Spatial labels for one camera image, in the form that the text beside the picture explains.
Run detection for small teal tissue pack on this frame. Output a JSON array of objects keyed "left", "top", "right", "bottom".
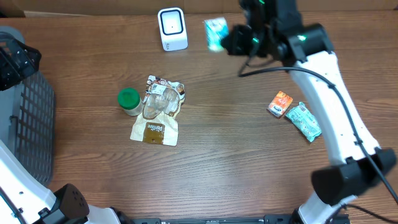
[{"left": 204, "top": 17, "right": 229, "bottom": 52}]

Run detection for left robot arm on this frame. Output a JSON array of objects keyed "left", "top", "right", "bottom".
[{"left": 1, "top": 26, "right": 132, "bottom": 224}]

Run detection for grey plastic shopping basket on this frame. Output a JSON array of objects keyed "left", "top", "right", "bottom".
[{"left": 1, "top": 26, "right": 56, "bottom": 186}]

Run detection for green bottle cap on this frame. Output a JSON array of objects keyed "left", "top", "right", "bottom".
[{"left": 118, "top": 88, "right": 141, "bottom": 110}]

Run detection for clear jar white contents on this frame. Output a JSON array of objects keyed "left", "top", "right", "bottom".
[{"left": 118, "top": 88, "right": 144, "bottom": 116}]

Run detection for orange tissue pack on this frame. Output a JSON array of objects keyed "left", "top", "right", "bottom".
[{"left": 267, "top": 91, "right": 293, "bottom": 118}]

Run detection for teal snack packet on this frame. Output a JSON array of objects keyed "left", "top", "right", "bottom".
[{"left": 285, "top": 102, "right": 322, "bottom": 142}]

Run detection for beige dried mushroom bag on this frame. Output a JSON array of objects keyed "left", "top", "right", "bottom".
[{"left": 130, "top": 75, "right": 185, "bottom": 146}]

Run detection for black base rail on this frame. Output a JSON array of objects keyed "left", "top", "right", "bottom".
[{"left": 131, "top": 214, "right": 302, "bottom": 224}]

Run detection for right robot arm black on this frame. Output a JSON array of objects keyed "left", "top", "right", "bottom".
[{"left": 221, "top": 0, "right": 396, "bottom": 223}]

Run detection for white barcode scanner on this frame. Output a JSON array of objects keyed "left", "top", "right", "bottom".
[{"left": 157, "top": 7, "right": 188, "bottom": 52}]

